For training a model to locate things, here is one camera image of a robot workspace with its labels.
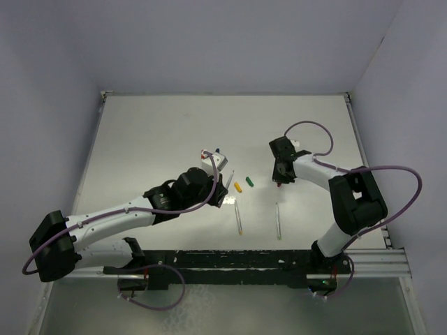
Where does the purple marker pen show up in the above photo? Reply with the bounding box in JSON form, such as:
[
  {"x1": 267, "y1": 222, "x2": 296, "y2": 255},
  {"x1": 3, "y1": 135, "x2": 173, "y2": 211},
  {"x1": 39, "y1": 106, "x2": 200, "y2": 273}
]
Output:
[{"x1": 225, "y1": 170, "x2": 235, "y2": 190}]

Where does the green marker pen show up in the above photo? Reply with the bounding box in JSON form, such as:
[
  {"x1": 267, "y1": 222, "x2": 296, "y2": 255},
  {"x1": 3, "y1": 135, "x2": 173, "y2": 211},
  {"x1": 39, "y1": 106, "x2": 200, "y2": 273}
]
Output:
[{"x1": 275, "y1": 202, "x2": 282, "y2": 240}]

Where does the green pen cap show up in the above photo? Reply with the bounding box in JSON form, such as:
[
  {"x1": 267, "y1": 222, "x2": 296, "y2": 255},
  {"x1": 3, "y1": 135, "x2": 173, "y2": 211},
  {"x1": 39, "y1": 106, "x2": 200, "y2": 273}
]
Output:
[{"x1": 245, "y1": 177, "x2": 254, "y2": 187}]

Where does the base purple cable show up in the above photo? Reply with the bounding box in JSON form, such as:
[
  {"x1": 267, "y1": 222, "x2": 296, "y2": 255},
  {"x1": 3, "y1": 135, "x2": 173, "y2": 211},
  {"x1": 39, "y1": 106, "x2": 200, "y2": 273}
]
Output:
[{"x1": 117, "y1": 263, "x2": 186, "y2": 310}]

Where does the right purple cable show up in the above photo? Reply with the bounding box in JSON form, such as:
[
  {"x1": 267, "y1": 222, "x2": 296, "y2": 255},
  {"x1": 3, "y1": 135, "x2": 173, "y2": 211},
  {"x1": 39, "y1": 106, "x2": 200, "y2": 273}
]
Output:
[{"x1": 283, "y1": 120, "x2": 423, "y2": 252}]

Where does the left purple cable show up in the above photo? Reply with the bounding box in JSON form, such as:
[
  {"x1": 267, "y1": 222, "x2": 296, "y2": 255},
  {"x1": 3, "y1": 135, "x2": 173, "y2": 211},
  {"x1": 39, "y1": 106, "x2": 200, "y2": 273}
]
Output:
[{"x1": 22, "y1": 150, "x2": 221, "y2": 275}]

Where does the yellow marker pen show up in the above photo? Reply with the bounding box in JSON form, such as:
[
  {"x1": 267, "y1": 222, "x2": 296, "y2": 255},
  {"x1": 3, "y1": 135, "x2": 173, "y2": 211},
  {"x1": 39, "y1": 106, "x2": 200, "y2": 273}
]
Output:
[{"x1": 234, "y1": 200, "x2": 243, "y2": 236}]

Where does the yellow pen cap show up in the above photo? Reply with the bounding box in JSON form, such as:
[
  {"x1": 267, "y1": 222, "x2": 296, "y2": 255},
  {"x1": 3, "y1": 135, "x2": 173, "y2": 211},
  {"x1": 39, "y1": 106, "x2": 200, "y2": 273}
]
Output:
[{"x1": 234, "y1": 182, "x2": 242, "y2": 193}]

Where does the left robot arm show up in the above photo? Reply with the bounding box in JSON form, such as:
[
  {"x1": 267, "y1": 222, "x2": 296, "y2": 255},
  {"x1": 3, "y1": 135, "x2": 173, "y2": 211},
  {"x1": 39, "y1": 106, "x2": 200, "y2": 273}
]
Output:
[{"x1": 22, "y1": 167, "x2": 228, "y2": 283}]

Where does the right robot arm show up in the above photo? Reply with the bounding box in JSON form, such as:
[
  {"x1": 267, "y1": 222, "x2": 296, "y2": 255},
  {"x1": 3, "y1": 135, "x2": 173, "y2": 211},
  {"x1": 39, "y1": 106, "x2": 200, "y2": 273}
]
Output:
[{"x1": 269, "y1": 136, "x2": 388, "y2": 273}]

